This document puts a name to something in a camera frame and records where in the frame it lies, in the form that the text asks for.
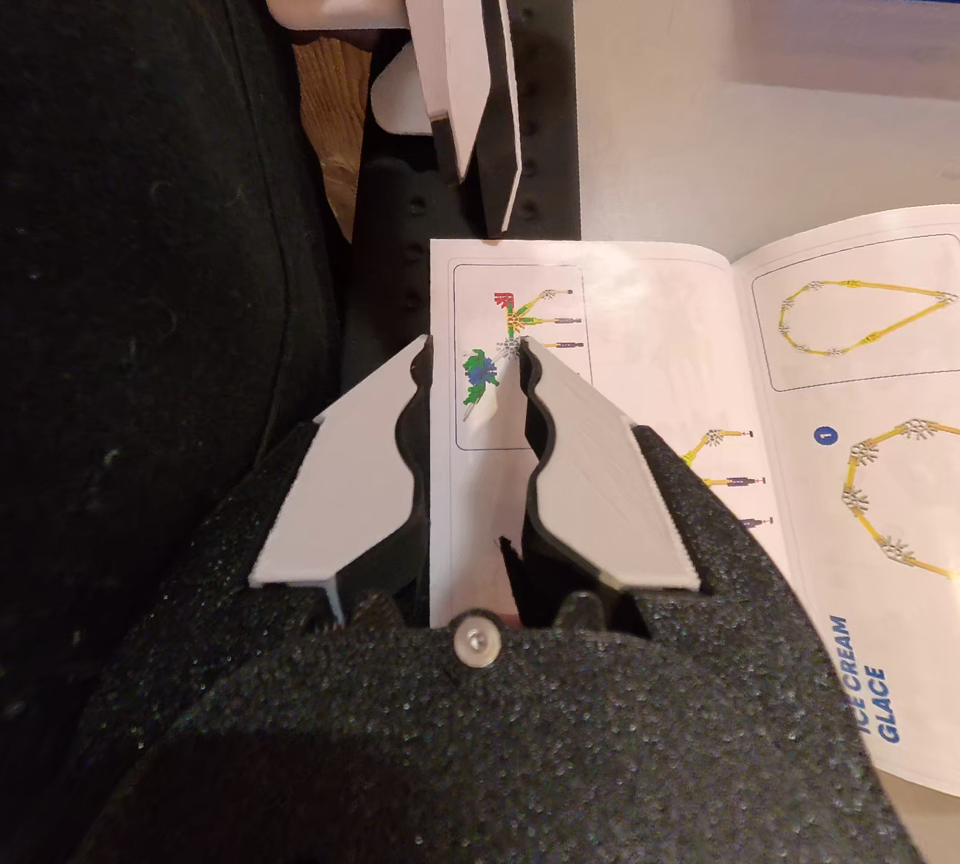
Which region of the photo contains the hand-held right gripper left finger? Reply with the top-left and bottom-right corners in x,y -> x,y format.
247,335 -> 435,625

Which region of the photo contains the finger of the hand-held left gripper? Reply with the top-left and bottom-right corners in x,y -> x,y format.
386,0 -> 494,184
476,0 -> 524,236

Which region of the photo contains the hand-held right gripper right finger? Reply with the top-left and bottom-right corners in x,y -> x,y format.
517,336 -> 702,593

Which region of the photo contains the toy instruction booklet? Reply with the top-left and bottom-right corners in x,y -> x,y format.
429,204 -> 960,799

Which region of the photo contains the person's black-clothed torso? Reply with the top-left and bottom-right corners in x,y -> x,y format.
0,0 -> 357,864

